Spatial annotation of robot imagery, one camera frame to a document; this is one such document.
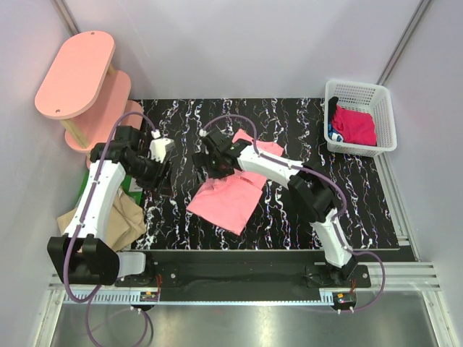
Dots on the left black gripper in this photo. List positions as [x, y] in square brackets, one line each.
[161, 184]

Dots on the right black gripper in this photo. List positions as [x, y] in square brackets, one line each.
[202, 159]

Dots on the pink t shirt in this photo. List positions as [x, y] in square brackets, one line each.
[229, 202]

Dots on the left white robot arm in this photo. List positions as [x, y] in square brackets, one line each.
[83, 255]

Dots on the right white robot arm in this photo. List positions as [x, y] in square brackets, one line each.
[311, 192]

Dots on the green folded t shirt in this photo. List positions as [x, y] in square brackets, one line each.
[128, 185]

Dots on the beige folded t shirt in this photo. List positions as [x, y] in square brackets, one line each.
[126, 222]

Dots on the pink three-tier shelf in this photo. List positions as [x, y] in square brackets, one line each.
[85, 93]

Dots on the blue garment in basket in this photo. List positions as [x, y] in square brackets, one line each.
[334, 135]

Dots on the black garment in basket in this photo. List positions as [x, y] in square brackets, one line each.
[332, 108]

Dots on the magenta t shirt in basket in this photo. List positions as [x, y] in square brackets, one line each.
[355, 127]

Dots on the white plastic laundry basket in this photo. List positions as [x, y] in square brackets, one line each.
[366, 98]

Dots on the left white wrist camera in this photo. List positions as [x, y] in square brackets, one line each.
[159, 146]

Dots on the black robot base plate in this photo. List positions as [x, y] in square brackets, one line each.
[308, 267]

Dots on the aluminium frame rail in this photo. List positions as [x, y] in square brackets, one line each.
[247, 292]

